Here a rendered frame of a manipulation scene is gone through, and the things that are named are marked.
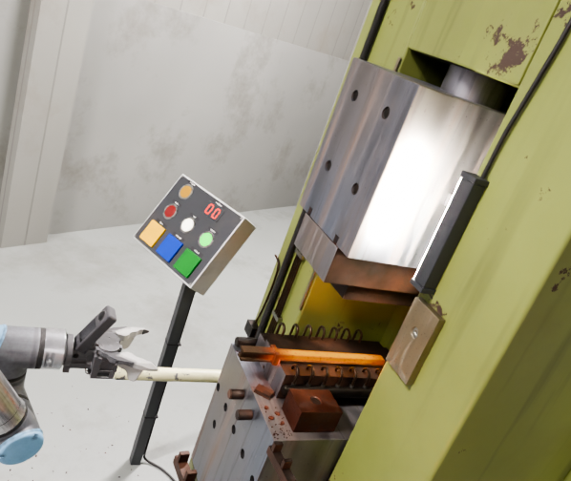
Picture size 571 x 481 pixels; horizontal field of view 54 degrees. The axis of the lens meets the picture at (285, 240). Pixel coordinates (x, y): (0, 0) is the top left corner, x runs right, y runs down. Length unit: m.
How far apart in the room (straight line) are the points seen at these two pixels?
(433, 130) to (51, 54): 2.58
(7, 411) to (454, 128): 1.07
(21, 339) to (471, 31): 1.17
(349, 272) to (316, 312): 0.40
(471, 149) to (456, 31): 0.27
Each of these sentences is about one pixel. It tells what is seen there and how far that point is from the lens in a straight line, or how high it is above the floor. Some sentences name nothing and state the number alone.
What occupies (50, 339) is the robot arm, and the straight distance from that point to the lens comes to 1.33.
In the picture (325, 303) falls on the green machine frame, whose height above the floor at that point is 1.06.
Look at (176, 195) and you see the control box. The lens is 1.95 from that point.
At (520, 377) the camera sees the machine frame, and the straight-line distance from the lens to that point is 1.19.
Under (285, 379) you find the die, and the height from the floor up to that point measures 0.98.
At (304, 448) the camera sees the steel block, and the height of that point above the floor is 0.89.
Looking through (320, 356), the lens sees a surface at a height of 1.01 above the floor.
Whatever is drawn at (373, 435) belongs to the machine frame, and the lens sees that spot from 1.40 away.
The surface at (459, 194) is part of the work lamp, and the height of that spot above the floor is 1.60.
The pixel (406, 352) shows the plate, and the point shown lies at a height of 1.24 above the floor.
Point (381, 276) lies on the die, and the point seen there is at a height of 1.31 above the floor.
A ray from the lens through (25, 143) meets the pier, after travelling 3.55.
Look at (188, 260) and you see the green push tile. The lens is 1.80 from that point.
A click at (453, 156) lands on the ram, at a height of 1.65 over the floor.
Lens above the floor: 1.80
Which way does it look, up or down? 21 degrees down
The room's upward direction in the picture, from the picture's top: 20 degrees clockwise
